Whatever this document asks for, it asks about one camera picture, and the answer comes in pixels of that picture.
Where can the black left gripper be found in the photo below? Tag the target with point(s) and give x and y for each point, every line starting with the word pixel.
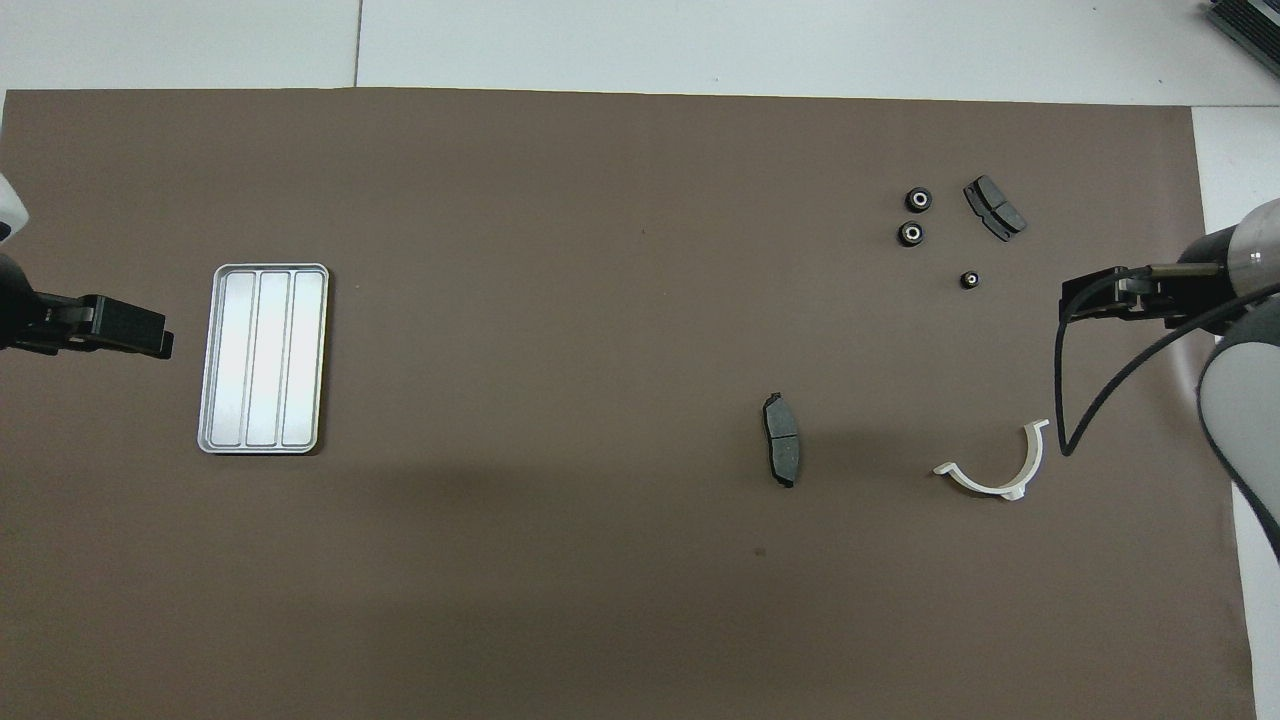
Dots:
pixel 25 310

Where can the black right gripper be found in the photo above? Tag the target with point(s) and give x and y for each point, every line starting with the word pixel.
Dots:
pixel 1195 290

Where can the silver metal tray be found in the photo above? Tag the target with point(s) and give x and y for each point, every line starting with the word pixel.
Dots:
pixel 263 360

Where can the short dark grey brake pad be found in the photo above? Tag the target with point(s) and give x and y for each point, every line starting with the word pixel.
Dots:
pixel 994 207

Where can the dark ribbed metal profile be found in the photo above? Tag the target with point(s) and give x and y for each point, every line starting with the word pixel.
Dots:
pixel 1250 22

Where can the long dark grey brake pad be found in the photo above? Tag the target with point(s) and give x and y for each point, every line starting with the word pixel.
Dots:
pixel 782 440

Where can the brown table mat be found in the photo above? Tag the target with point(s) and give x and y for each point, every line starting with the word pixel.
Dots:
pixel 600 300

